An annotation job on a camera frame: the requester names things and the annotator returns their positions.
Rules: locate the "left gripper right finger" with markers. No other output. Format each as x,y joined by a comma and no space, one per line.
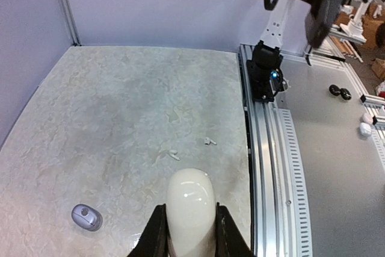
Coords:
229,241

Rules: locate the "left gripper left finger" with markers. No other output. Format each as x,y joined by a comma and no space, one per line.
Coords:
153,240

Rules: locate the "white earbud charging case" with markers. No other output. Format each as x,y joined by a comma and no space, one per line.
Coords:
191,212

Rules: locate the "purple earbud charging case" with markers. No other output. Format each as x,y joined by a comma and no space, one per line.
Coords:
87,217

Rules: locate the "white stem earbud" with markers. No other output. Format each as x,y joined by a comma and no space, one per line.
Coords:
209,141
174,154

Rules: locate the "black earbud case background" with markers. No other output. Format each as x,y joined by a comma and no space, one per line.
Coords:
343,92

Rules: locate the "white earbud case background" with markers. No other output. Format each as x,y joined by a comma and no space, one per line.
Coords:
366,125

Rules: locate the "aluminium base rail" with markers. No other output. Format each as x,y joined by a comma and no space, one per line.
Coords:
280,218

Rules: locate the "left aluminium frame post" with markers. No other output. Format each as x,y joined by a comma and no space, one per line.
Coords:
70,21

